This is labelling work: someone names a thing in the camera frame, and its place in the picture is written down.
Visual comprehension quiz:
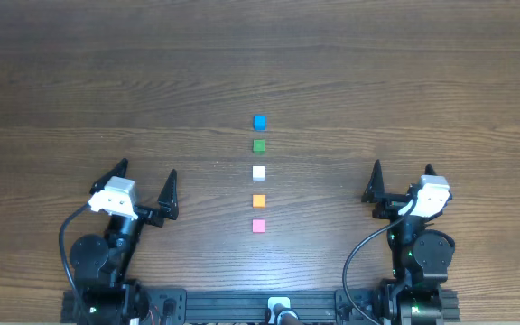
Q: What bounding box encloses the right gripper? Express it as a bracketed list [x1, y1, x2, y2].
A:
[360, 159, 439, 221]

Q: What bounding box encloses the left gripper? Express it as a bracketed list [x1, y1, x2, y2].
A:
[88, 157, 181, 228]

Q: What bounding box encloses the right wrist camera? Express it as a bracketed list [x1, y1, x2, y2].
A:
[397, 174, 452, 219]

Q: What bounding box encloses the mounting rail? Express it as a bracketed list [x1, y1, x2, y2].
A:
[60, 288, 462, 325]

